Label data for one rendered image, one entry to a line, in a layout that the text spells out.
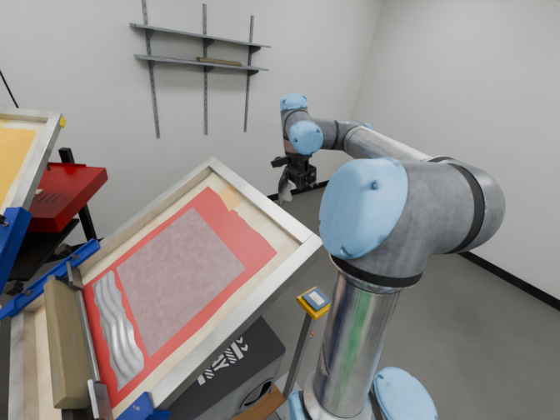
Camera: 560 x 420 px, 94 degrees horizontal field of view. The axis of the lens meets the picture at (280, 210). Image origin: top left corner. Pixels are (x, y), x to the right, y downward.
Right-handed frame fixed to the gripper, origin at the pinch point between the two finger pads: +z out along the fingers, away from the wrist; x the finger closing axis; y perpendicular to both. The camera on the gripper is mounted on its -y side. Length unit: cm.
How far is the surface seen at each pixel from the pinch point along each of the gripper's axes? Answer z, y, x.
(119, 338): 4, 7, -65
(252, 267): -4.3, 18.0, -30.1
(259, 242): -5.8, 13.5, -24.4
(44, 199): 15, -106, -82
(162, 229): -0.9, -17.5, -43.1
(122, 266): 3, -16, -58
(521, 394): 189, 114, 109
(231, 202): -6.6, -6.0, -21.9
